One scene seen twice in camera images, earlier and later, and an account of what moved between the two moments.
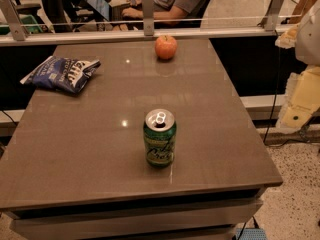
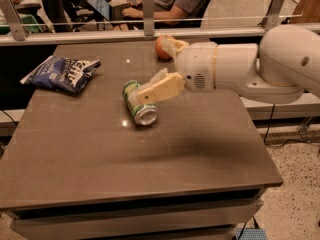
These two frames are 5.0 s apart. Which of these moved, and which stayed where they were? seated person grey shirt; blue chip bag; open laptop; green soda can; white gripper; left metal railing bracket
Moved: white gripper; green soda can
Stayed: seated person grey shirt; blue chip bag; open laptop; left metal railing bracket
